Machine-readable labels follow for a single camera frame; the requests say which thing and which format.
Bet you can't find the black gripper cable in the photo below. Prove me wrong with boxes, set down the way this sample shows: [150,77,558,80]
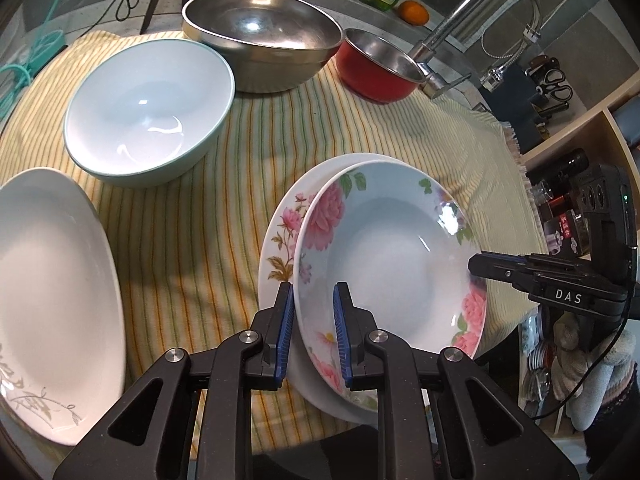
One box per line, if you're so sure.
[527,245,640,421]

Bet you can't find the large steel bowl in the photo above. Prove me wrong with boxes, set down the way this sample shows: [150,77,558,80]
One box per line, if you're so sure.
[181,0,343,93]

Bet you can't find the wooden shelf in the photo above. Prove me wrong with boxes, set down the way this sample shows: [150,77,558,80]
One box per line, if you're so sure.
[520,105,640,436]

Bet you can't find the white plate grey leaf print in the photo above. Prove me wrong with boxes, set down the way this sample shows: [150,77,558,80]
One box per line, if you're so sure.
[0,167,126,447]

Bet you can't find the small stacked dishes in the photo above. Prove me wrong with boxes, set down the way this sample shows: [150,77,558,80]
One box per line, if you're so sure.
[520,310,551,406]

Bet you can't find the dark sparkly clothing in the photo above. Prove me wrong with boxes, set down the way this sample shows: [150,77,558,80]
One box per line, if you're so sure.
[584,390,640,467]

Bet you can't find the orange fruit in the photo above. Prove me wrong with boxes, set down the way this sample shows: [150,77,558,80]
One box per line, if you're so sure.
[398,1,430,26]

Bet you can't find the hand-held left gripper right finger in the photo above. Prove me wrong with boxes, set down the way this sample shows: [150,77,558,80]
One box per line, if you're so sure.
[332,281,596,480]

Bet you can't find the pale green white bowl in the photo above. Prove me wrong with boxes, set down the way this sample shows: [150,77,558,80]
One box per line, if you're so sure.
[63,39,236,189]

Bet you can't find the red label box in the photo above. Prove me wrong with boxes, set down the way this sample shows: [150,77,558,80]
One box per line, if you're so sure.
[542,212,581,256]

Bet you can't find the pink floral deep plate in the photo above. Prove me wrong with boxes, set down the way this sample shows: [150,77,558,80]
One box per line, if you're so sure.
[293,161,488,403]

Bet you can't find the flexible faucet spray hose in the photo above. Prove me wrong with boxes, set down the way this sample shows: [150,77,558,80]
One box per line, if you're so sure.
[479,20,543,92]

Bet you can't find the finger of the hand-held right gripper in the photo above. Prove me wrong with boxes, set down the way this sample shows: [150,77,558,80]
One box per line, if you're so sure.
[475,252,561,262]
[467,258,541,291]

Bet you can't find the yellow striped cloth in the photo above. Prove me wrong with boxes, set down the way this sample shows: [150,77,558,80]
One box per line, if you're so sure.
[0,30,546,456]

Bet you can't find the person's right hand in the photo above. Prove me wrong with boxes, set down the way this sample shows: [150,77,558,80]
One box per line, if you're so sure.
[549,317,613,432]

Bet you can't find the white plate branch flower print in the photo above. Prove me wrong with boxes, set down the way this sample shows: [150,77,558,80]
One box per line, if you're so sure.
[258,156,401,426]

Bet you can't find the teal cable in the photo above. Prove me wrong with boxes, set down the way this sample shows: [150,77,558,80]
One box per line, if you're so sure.
[0,0,76,121]

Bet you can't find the chrome faucet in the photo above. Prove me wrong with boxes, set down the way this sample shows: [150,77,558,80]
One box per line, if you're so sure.
[410,0,543,100]

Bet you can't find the dark utensil holder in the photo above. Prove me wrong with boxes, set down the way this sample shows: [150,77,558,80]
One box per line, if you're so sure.
[500,65,542,153]

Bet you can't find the black handled scissors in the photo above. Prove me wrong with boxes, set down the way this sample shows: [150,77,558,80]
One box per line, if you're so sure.
[537,67,575,103]

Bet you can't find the red steel bowl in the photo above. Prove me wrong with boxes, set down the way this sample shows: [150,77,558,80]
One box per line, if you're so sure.
[334,28,426,105]

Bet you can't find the knotted black cable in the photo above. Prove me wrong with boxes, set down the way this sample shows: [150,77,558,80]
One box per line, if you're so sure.
[102,0,141,23]

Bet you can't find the black cylindrical bottle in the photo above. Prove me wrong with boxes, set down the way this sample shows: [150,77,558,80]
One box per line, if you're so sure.
[530,149,591,186]

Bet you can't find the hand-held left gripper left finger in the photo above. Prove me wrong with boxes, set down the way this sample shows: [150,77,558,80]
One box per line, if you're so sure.
[52,282,296,480]

